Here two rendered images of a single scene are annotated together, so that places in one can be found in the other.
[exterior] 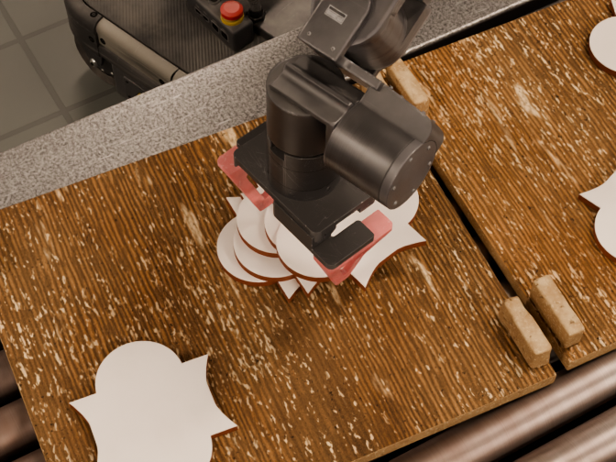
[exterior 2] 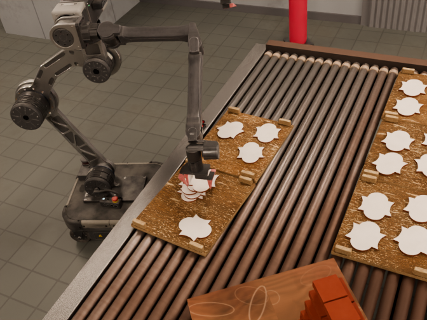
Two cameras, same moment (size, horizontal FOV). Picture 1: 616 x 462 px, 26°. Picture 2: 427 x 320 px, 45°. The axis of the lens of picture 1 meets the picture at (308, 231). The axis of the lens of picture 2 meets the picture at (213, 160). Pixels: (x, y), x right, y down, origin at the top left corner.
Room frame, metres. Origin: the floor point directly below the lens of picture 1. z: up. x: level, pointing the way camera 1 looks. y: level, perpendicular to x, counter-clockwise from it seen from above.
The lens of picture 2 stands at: (-0.75, 0.70, 2.44)
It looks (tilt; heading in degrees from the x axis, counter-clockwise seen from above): 41 degrees down; 330
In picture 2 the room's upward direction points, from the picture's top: 8 degrees counter-clockwise
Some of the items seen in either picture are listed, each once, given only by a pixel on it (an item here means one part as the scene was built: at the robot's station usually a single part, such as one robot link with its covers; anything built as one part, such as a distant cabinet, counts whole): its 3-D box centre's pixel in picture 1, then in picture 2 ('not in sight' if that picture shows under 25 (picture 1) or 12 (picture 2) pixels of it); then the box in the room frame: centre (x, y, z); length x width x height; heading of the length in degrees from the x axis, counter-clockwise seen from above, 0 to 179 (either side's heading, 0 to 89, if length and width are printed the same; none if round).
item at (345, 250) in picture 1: (332, 237); (206, 178); (0.58, -0.02, 1.03); 0.07 x 0.07 x 0.09; 41
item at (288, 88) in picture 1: (312, 110); (195, 152); (0.60, 0.00, 1.16); 0.07 x 0.06 x 0.07; 50
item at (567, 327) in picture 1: (556, 311); (248, 174); (0.56, -0.21, 0.95); 0.06 x 0.02 x 0.03; 26
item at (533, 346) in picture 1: (524, 331); (245, 180); (0.54, -0.18, 0.95); 0.06 x 0.02 x 0.03; 24
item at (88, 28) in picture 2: not in sight; (90, 32); (1.28, 0.05, 1.45); 0.09 x 0.08 x 0.12; 140
